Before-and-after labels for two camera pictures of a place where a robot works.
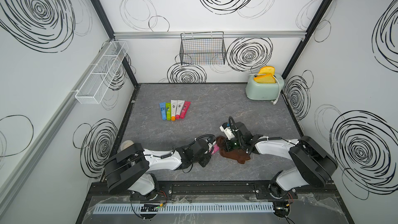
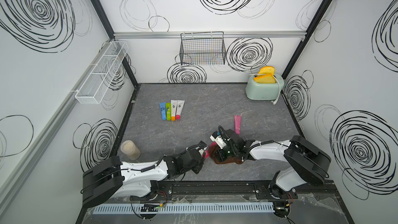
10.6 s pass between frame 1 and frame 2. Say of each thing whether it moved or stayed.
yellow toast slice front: stayed
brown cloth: moved
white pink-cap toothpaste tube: stayed
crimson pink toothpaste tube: moved
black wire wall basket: stayed
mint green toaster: stayed
